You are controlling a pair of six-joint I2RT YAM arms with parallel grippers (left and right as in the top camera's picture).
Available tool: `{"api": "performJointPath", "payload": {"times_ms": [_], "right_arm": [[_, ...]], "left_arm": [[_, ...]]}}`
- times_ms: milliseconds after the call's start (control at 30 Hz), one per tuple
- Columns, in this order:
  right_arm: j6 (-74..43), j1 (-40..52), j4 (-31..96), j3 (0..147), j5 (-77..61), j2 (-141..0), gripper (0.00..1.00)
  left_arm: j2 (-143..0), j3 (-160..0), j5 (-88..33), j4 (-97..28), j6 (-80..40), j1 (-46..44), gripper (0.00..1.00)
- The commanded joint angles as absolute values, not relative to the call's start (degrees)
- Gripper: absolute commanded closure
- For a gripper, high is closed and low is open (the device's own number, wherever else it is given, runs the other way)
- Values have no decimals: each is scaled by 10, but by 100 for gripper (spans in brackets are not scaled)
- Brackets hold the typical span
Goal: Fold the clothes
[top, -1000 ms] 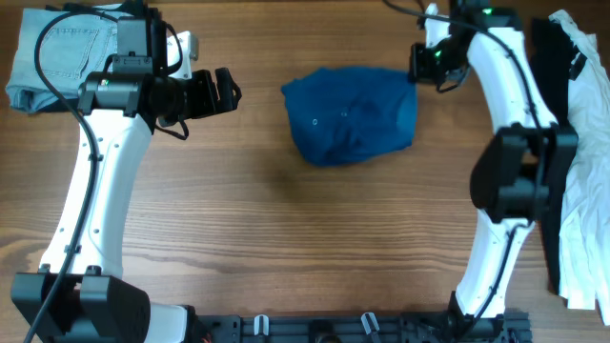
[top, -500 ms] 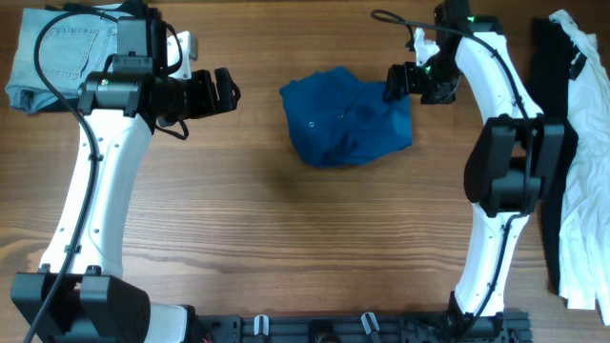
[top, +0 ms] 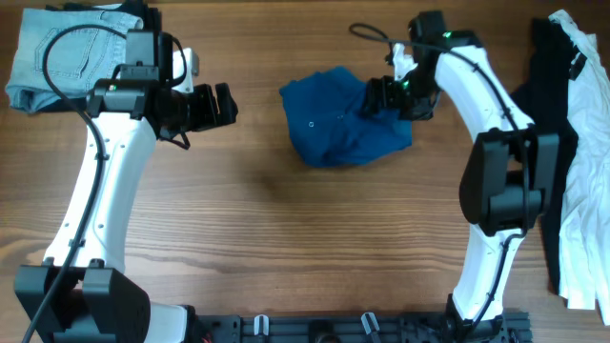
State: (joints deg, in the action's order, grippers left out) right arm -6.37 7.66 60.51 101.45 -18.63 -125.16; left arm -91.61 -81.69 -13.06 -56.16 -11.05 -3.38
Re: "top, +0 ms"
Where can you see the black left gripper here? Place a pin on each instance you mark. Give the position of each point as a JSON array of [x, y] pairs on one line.
[[207, 114]]

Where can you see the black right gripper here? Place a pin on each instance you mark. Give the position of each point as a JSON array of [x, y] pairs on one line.
[[388, 84]]

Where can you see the blue t-shirt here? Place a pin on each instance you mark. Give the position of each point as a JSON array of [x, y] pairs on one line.
[[328, 128]]

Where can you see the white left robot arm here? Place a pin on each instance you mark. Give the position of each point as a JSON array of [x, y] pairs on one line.
[[80, 293]]

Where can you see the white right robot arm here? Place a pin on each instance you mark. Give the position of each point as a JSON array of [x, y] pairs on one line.
[[506, 185]]

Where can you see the folded black garment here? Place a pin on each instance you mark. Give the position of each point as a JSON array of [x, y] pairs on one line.
[[151, 18]]

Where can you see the black t-shirt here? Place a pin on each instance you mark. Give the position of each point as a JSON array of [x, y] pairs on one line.
[[554, 62]]

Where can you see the folded light blue jeans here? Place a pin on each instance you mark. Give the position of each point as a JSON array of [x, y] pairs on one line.
[[76, 61]]

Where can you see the white garment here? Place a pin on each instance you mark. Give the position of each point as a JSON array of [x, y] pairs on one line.
[[584, 220]]

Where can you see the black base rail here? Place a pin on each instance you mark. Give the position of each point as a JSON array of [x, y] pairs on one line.
[[305, 328]]

